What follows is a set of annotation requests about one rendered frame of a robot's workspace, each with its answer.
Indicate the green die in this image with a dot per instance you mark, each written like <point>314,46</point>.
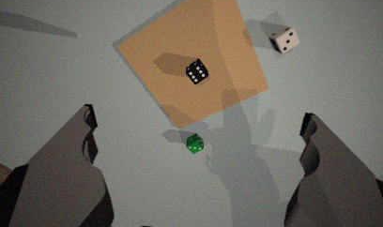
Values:
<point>195,143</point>

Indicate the orange flat mat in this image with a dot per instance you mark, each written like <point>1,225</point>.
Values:
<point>210,30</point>

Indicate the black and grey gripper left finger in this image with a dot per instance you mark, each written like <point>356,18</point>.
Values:
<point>59,186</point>

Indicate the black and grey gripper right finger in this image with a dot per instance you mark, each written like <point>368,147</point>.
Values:
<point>338,190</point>

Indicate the white die with black pips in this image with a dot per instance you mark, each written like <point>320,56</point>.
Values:
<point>284,39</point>

